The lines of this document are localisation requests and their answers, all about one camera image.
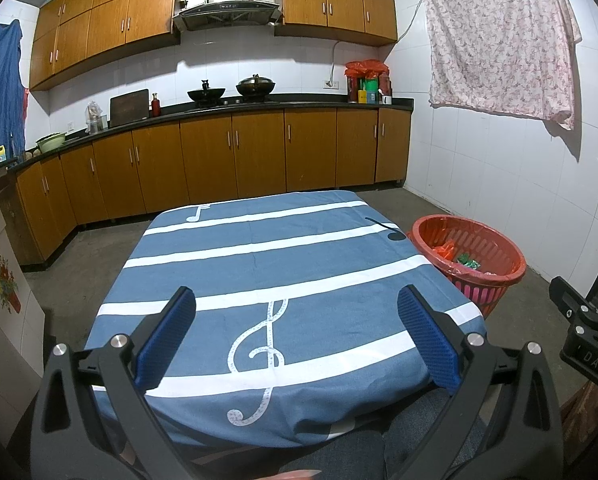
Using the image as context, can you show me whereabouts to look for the clear bag with jars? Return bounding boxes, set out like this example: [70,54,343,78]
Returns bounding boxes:
[85,101,108,135]

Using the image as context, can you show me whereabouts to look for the blue striped music-note tablecloth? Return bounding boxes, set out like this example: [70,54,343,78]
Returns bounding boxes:
[84,190,487,448]

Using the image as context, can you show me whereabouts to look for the steel range hood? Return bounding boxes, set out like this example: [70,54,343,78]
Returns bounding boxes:
[172,0,284,32]

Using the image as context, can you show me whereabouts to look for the green basin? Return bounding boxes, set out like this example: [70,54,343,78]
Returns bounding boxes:
[35,132,67,154]

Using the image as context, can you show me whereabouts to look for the red plastic basket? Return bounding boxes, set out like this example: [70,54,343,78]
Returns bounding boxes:
[405,215,527,318]

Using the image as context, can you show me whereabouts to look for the long wooden upper cabinets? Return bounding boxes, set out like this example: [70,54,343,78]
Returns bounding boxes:
[29,0,285,92]

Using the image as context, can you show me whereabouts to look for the black wok with lid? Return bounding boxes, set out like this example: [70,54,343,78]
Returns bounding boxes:
[235,74,277,100]

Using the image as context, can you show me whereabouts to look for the dark wooden cutting board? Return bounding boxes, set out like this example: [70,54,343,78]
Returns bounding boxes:
[109,88,151,127]

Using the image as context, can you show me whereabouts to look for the open black wok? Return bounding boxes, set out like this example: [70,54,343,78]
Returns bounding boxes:
[187,79,227,106]

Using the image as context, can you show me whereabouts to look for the short wooden upper cabinets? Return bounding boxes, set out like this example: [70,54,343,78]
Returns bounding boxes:
[275,0,399,47]

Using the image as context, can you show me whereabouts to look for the tiled counter with flower decal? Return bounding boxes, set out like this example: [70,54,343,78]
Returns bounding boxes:
[0,175,47,411]

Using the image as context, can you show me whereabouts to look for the black kitchen countertop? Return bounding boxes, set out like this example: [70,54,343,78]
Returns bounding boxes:
[0,96,414,178]

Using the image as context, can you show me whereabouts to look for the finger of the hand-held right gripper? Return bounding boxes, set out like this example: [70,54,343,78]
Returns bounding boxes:
[549,276,598,342]

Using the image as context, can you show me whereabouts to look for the wooden lower kitchen cabinets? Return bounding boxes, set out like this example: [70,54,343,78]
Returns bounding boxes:
[9,107,412,267]

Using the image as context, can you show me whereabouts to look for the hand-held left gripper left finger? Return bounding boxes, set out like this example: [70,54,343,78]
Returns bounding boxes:
[29,286,197,480]

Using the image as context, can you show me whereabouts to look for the red bag with containers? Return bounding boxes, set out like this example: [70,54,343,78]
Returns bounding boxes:
[345,60,392,105]

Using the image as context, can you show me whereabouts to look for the pink floral hanging cloth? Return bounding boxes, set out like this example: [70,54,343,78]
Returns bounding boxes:
[418,0,582,132]

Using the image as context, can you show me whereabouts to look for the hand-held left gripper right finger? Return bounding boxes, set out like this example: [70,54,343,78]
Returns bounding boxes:
[396,284,565,480]

